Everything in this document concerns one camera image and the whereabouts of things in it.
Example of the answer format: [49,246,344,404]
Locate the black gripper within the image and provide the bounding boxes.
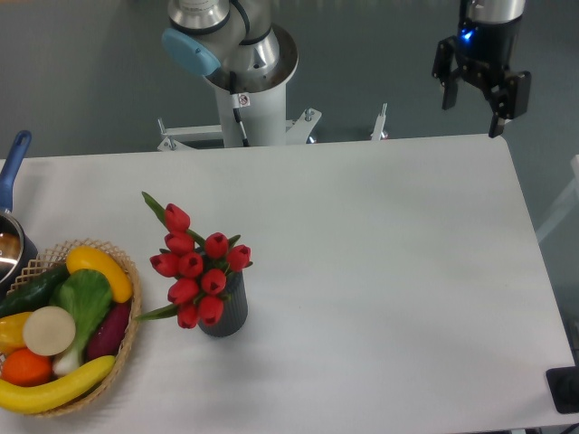
[432,18,532,138]

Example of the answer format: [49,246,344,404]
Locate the red tulip bouquet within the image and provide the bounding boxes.
[137,192,252,329]

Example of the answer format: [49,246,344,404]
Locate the silver second robot arm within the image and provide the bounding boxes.
[432,0,532,138]

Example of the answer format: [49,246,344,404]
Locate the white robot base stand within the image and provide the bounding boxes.
[157,83,322,151]

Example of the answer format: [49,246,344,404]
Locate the dark grey ribbed vase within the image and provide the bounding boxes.
[194,248,248,337]

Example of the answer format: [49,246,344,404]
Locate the black device at table edge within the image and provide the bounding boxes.
[546,366,578,414]

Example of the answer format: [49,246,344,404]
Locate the woven wicker basket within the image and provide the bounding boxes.
[1,239,142,417]

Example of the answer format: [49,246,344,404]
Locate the green bok choy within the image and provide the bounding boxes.
[50,269,112,377]

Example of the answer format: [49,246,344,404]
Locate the purple sweet potato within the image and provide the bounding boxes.
[85,302,131,361]

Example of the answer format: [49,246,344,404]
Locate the green cucumber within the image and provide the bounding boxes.
[1,264,70,317]

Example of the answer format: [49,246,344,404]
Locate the yellow bell pepper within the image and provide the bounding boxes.
[0,312,32,354]

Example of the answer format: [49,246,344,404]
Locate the orange fruit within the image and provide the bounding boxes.
[1,348,52,387]

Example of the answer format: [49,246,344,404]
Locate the yellow banana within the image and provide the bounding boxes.
[1,355,116,415]

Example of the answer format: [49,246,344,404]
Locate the blue handled saucepan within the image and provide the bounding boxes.
[1,130,37,298]

